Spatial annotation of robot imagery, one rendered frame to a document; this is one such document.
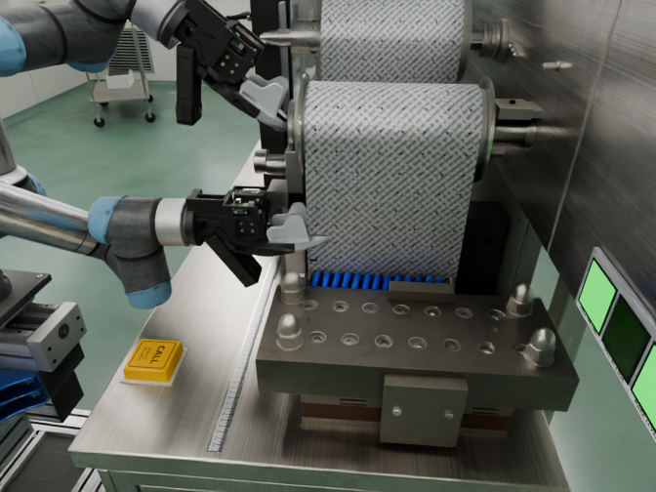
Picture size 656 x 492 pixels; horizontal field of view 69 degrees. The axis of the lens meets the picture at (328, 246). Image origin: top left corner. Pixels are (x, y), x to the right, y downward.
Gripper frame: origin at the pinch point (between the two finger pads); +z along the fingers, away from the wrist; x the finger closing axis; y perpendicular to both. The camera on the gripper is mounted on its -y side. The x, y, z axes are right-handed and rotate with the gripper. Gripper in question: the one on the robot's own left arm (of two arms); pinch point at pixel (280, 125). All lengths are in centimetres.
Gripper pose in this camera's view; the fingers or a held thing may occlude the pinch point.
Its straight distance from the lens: 75.3
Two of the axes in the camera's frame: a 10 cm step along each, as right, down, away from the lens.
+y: 6.3, -6.3, -4.5
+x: 0.8, -5.2, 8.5
